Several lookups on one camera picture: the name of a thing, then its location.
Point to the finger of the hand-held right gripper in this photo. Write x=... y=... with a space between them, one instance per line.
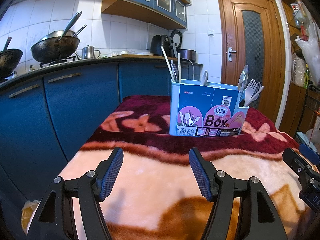
x=297 y=162
x=311 y=155

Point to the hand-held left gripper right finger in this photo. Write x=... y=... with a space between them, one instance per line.
x=202 y=177

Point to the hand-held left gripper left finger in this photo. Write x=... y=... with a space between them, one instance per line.
x=110 y=177

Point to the light blue utensil box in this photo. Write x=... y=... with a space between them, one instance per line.
x=195 y=100

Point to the white plastic spoon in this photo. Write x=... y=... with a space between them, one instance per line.
x=205 y=77

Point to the silver table knife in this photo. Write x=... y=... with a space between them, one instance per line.
x=243 y=77

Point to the white chopstick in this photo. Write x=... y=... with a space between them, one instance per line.
x=167 y=63
x=179 y=67

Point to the light blue plastic container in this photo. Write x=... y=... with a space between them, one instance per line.
x=302 y=137

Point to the red floral plush blanket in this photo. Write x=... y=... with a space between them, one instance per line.
x=155 y=180

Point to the wooden shelf unit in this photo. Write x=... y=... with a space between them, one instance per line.
x=290 y=97

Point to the green bottle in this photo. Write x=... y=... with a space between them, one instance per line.
x=307 y=77

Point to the yellow plastic bag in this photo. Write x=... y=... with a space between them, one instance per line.
x=28 y=215

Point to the white plastic bag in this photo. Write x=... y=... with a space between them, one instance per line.
x=312 y=55

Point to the rice cooker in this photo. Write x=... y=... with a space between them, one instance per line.
x=187 y=54

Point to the wooden cutting board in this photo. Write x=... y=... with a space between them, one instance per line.
x=140 y=56

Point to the steel kettle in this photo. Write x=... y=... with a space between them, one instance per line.
x=88 y=53

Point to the gas stove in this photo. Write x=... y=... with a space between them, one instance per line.
x=57 y=62

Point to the white plate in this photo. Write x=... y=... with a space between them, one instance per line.
x=145 y=53

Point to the black air fryer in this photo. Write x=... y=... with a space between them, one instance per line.
x=160 y=45

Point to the large black wok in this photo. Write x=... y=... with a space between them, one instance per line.
x=55 y=47

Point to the wooden door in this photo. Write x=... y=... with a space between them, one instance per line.
x=233 y=30

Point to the steel frying pan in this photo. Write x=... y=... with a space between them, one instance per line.
x=60 y=33

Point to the small black wok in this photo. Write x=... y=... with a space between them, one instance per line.
x=8 y=60

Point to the white light switch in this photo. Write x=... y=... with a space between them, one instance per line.
x=211 y=32

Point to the blue wall cabinet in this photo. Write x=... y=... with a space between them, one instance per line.
x=140 y=7

